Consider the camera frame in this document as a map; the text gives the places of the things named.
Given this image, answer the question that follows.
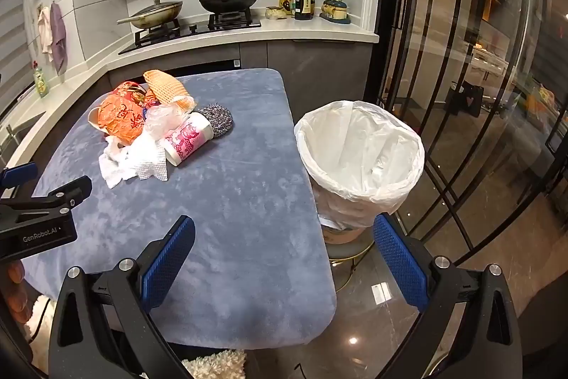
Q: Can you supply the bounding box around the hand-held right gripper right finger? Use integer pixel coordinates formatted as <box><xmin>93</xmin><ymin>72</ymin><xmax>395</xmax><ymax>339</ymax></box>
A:
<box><xmin>373</xmin><ymin>214</ymin><xmax>524</xmax><ymax>379</ymax></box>

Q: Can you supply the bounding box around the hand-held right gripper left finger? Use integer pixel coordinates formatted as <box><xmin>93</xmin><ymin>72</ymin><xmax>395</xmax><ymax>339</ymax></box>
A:
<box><xmin>48</xmin><ymin>216</ymin><xmax>196</xmax><ymax>379</ymax></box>

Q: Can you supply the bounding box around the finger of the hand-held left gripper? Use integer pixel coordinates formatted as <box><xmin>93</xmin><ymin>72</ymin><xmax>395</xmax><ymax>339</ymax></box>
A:
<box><xmin>0</xmin><ymin>163</ymin><xmax>39</xmax><ymax>199</ymax></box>
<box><xmin>0</xmin><ymin>175</ymin><xmax>93</xmax><ymax>229</ymax></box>

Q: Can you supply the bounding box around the white paper towel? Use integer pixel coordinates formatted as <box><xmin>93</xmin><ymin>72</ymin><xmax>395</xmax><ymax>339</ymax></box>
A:
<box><xmin>98</xmin><ymin>134</ymin><xmax>170</xmax><ymax>189</ymax></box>

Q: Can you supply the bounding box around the orange plastic bag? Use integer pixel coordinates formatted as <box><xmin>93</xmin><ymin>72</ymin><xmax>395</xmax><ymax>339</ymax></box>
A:
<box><xmin>98</xmin><ymin>92</ymin><xmax>149</xmax><ymax>145</ymax></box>

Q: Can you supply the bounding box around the red noodle packet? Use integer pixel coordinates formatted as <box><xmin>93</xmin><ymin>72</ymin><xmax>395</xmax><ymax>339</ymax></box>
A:
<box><xmin>109</xmin><ymin>80</ymin><xmax>149</xmax><ymax>104</ymax></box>

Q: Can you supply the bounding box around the white paper cup pink print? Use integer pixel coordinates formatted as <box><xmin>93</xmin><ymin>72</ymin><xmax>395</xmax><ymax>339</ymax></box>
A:
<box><xmin>160</xmin><ymin>113</ymin><xmax>215</xmax><ymax>167</ymax></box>

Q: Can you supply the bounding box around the clear plastic bag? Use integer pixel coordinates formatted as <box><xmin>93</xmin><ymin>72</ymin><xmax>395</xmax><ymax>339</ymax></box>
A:
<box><xmin>143</xmin><ymin>101</ymin><xmax>191</xmax><ymax>140</ymax></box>

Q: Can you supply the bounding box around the trash bin with white liner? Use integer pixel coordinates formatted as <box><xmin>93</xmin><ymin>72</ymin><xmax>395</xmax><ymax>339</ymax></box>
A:
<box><xmin>294</xmin><ymin>101</ymin><xmax>425</xmax><ymax>245</ymax></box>

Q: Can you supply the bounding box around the yellow sponge cloth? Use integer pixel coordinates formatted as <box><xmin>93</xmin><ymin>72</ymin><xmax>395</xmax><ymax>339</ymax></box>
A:
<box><xmin>143</xmin><ymin>69</ymin><xmax>196</xmax><ymax>114</ymax></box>

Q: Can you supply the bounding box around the steel wool scrubber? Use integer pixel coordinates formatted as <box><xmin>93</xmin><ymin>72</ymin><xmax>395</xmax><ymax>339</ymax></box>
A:
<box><xmin>197</xmin><ymin>105</ymin><xmax>234</xmax><ymax>139</ymax></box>

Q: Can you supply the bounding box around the kitchen sink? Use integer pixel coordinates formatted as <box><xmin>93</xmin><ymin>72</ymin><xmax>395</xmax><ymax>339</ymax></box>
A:
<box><xmin>0</xmin><ymin>110</ymin><xmax>47</xmax><ymax>167</ymax></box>

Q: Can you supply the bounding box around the gold legged stool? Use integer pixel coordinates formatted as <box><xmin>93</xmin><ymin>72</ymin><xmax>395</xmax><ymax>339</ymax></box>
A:
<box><xmin>327</xmin><ymin>239</ymin><xmax>378</xmax><ymax>293</ymax></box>

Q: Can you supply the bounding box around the blue-grey velvet tablecloth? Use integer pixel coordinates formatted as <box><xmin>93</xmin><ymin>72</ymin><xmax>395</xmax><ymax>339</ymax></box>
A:
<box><xmin>20</xmin><ymin>68</ymin><xmax>338</xmax><ymax>348</ymax></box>

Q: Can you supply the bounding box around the green dish soap bottle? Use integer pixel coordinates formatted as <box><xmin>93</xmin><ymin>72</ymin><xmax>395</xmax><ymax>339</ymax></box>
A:
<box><xmin>33</xmin><ymin>66</ymin><xmax>49</xmax><ymax>97</ymax></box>

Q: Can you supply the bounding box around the white fluffy rug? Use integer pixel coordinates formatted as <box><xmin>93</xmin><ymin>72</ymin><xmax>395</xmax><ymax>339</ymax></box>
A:
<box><xmin>182</xmin><ymin>350</ymin><xmax>247</xmax><ymax>379</ymax></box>

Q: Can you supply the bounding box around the purple hanging cloth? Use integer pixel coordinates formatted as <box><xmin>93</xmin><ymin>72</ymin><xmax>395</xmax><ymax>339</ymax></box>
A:
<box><xmin>50</xmin><ymin>2</ymin><xmax>68</xmax><ymax>76</ymax></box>

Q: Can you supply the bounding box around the pink hanging cloth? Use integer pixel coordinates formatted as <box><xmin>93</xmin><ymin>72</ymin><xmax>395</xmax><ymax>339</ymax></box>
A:
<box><xmin>37</xmin><ymin>6</ymin><xmax>54</xmax><ymax>56</ymax></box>

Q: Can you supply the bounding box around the black bag with heart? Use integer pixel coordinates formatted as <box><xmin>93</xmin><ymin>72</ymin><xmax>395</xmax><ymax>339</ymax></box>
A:
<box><xmin>445</xmin><ymin>80</ymin><xmax>485</xmax><ymax>116</ymax></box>

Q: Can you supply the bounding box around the brass wok with lid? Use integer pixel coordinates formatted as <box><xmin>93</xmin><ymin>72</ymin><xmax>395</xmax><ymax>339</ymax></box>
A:
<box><xmin>116</xmin><ymin>0</ymin><xmax>184</xmax><ymax>29</ymax></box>

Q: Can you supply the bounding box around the black gas stove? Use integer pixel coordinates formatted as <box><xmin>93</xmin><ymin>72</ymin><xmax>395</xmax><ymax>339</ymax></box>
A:
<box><xmin>118</xmin><ymin>12</ymin><xmax>262</xmax><ymax>54</ymax></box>

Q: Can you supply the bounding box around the black framed glass door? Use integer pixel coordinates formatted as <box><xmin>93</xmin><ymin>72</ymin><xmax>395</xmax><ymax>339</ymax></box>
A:
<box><xmin>377</xmin><ymin>0</ymin><xmax>568</xmax><ymax>269</ymax></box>

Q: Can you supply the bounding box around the kitchen counter with grey cabinets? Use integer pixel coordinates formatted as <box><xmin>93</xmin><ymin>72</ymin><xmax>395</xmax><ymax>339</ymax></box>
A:
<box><xmin>0</xmin><ymin>16</ymin><xmax>381</xmax><ymax>184</ymax></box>

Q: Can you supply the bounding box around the teal condiment jar set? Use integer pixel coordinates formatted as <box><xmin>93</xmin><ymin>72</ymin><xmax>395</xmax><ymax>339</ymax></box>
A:
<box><xmin>320</xmin><ymin>0</ymin><xmax>351</xmax><ymax>25</ymax></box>

